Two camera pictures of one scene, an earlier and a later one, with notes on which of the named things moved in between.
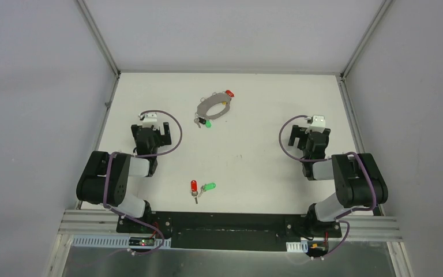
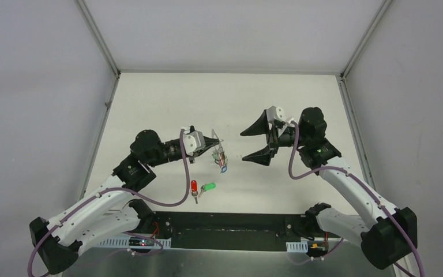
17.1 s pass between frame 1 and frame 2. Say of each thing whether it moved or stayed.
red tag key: stayed
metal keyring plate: moved
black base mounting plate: stayed
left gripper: moved
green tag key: stayed
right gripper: moved
